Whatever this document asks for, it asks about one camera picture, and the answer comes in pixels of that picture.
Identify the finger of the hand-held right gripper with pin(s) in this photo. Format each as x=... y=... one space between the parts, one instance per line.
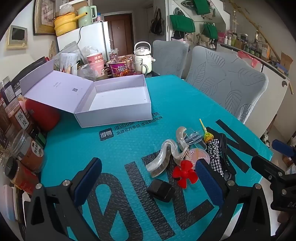
x=266 y=166
x=283 y=148

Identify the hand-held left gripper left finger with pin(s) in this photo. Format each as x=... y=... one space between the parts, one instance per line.
x=89 y=183

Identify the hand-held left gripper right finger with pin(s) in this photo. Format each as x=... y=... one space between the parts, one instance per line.
x=209 y=183

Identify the round pink blush compact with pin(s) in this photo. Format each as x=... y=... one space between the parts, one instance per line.
x=198 y=155

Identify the clear plastic clip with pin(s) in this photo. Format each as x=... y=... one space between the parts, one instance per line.
x=194 y=136

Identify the wavy clear hair clip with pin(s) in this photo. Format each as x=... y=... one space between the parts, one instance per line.
x=161 y=160

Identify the beige clear hair claw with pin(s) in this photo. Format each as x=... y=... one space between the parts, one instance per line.
x=180 y=136

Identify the white gift box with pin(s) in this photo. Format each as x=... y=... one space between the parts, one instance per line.
x=115 y=97

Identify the yellow stick lollipop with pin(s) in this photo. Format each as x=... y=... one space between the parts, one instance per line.
x=208 y=137

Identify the cluster of glass spice jars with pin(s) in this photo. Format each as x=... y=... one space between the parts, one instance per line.
x=25 y=150

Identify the red canister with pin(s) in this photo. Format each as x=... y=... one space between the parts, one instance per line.
x=44 y=114

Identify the brown cardboard box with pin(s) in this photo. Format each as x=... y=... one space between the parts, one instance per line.
x=285 y=62

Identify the grey leaf pattern chair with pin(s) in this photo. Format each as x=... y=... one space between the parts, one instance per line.
x=226 y=81
x=168 y=55

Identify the teal bubble mat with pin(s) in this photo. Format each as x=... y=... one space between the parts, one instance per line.
x=161 y=104

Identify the row of bottles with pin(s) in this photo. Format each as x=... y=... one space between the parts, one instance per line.
x=245 y=45

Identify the pink paper cup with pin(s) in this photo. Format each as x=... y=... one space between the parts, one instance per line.
x=94 y=58
x=98 y=69

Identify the purple instant noodle bowl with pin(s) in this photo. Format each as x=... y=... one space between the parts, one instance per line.
x=118 y=68

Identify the white printed paper packet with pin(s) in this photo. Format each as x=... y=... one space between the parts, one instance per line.
x=68 y=62

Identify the dark cardboard box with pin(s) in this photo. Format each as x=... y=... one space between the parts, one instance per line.
x=30 y=71

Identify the glass mug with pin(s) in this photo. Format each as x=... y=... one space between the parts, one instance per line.
x=137 y=66

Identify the clear glass jar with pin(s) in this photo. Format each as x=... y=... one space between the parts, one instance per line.
x=113 y=55

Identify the clear plastic bags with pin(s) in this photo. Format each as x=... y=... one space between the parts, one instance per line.
x=86 y=52

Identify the white electric kettle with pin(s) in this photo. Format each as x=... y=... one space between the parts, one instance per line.
x=143 y=58

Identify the woven straw fan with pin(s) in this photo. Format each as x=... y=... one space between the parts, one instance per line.
x=54 y=49

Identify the green tote bag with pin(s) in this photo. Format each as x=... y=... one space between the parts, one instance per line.
x=210 y=31
x=182 y=23
x=201 y=7

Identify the white fridge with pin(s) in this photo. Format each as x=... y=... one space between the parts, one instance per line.
x=92 y=39

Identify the brown door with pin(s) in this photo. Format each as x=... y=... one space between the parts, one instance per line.
x=119 y=32

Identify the yellow pot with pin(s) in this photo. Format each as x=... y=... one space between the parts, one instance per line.
x=66 y=23

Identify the pink bottle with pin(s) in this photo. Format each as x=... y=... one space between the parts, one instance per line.
x=99 y=18

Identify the light green kettle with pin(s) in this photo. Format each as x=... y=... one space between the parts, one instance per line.
x=85 y=16

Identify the dark hanging bag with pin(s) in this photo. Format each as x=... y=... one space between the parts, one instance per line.
x=157 y=23

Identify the framed picture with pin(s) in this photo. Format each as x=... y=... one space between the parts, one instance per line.
x=45 y=16

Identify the beige wall panel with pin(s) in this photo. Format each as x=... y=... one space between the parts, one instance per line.
x=17 y=36

